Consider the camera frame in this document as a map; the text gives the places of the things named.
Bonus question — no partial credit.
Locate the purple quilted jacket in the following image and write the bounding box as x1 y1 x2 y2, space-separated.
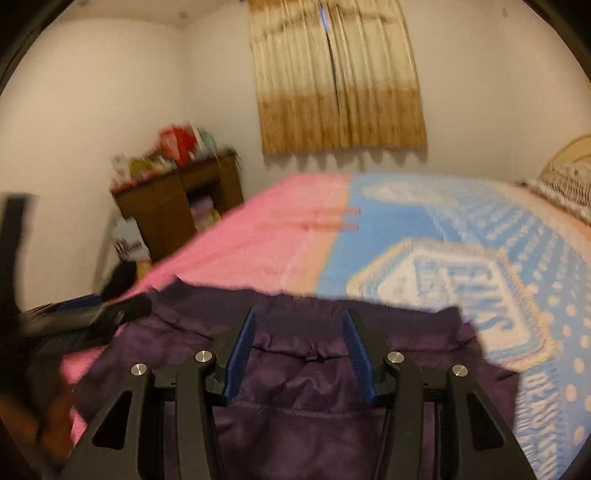
69 281 522 480

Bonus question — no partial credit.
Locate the small white box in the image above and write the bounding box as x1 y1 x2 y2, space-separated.
111 154 133 186

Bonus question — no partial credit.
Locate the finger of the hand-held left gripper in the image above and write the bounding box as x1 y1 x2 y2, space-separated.
18 294 154 342

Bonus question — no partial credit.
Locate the green cloth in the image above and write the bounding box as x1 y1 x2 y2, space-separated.
131 157 177 180

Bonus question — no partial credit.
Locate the stack of pastel boxes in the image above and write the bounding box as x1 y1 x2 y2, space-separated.
189 196 223 232

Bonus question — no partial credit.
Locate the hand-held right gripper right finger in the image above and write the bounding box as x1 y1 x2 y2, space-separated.
344 307 539 480

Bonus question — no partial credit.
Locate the cream wooden headboard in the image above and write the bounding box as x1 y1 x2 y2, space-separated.
538 134 591 181

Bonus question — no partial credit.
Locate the white printed cardboard box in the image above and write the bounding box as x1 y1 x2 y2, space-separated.
111 217 151 265

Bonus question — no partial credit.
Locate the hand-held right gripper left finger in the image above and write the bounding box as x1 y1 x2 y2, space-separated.
60 307 258 480

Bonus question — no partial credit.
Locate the black round object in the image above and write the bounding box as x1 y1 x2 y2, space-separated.
99 260 140 301

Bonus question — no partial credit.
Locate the pink fluffy cloth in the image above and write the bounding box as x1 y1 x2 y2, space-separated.
60 346 114 446

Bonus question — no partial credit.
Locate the patterned grey pillow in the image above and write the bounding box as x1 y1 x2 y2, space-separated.
526 161 591 223

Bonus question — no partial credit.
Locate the printed blue pink bedsheet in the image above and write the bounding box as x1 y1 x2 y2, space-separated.
60 173 591 472

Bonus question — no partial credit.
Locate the beige floral window curtain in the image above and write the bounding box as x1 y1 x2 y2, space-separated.
248 0 428 156

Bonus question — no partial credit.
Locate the brown wooden desk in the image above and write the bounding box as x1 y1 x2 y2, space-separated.
111 150 245 263

